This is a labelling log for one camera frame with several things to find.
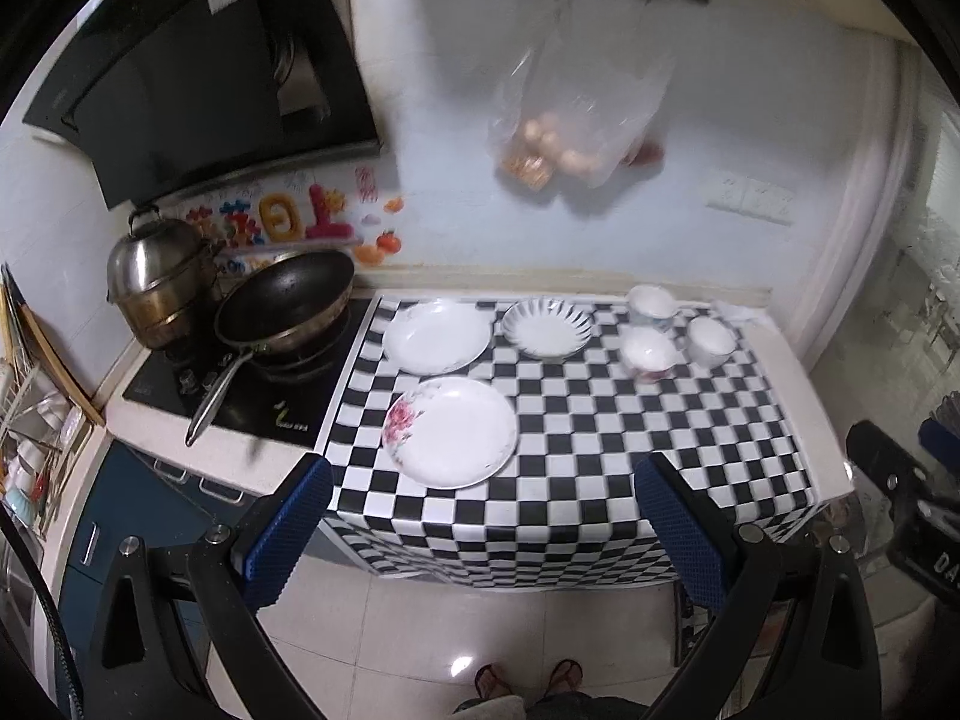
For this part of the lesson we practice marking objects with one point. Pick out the white plate blue petal rim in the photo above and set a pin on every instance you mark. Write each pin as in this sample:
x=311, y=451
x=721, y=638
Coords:
x=547, y=328

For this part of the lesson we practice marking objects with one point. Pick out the white plate grey swirls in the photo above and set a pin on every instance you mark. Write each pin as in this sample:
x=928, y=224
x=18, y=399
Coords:
x=436, y=337

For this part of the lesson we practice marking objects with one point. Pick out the blue kitchen cabinet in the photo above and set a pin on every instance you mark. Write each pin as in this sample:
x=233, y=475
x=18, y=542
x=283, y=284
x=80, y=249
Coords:
x=133, y=494

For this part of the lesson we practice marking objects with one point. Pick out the white plate pink flowers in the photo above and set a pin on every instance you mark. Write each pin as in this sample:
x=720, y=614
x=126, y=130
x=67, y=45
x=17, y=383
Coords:
x=451, y=432

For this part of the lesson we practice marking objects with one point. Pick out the white wall switch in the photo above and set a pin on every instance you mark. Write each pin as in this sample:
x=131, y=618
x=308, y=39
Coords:
x=744, y=196

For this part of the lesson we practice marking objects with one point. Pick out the black white checkered mat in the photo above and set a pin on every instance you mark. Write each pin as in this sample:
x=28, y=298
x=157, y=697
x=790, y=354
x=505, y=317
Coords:
x=562, y=513

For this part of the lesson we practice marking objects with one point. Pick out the white bowl dark rim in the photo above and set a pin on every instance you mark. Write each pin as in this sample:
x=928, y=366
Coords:
x=709, y=343

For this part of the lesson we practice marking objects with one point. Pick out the black range hood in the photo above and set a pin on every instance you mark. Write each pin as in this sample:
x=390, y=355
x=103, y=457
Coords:
x=166, y=97

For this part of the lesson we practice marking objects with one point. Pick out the colourful wall stickers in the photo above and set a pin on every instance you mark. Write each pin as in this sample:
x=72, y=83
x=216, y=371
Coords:
x=255, y=223

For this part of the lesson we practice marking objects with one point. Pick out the white bowl floral outside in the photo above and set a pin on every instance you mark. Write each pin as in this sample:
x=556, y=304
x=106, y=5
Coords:
x=647, y=354

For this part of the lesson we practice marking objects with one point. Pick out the clear plastic bag with food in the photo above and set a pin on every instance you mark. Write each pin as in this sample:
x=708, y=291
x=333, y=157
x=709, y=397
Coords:
x=580, y=92

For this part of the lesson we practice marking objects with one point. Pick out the operator feet in sandals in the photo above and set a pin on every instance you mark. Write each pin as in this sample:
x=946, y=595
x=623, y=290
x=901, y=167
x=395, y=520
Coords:
x=494, y=681

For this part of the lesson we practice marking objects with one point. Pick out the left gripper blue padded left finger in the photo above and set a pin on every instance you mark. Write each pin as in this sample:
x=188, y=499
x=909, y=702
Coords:
x=277, y=529

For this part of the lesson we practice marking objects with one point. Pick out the black frying pan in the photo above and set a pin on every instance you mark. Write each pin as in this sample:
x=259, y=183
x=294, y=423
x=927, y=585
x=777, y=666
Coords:
x=274, y=312

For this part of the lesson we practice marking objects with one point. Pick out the stainless steel steamer pot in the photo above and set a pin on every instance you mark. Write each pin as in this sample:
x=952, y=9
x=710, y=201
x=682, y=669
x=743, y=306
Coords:
x=162, y=277

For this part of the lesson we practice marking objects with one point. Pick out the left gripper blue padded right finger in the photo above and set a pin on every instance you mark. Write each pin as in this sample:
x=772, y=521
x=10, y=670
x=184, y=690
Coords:
x=682, y=521

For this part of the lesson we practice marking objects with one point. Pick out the white bowl blue dots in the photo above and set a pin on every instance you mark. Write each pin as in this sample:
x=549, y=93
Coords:
x=651, y=306

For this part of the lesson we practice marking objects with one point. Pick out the wooden cutting board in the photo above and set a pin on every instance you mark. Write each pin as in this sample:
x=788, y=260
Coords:
x=57, y=369

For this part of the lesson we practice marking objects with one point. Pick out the dish drying rack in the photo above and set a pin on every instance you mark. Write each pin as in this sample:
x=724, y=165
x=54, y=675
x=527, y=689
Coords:
x=42, y=432

